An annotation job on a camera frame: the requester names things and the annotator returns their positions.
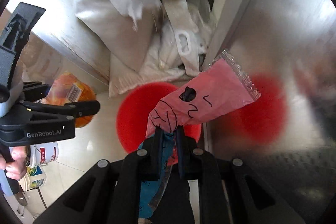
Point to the blue snack wrapper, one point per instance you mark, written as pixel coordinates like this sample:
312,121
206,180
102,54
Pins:
166,198

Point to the red plastic trash bin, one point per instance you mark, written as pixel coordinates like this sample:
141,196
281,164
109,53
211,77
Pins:
132,116

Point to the green yellow packet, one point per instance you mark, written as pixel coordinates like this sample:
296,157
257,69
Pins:
35,177

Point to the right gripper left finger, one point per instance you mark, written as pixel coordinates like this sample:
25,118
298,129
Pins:
143,173

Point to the left hand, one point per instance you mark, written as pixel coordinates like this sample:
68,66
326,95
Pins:
16,168

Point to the white bag with handle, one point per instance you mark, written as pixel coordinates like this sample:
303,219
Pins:
186,34

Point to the stainless steel cabinet door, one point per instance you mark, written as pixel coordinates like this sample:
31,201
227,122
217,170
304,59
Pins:
287,137

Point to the orange plastic package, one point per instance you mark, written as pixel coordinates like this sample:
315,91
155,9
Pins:
68,89

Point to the pink snack wrapper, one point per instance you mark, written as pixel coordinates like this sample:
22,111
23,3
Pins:
222,88

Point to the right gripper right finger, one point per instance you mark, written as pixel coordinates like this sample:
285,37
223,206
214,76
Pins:
195,163

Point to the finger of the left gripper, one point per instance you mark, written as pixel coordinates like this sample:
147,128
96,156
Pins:
75,109

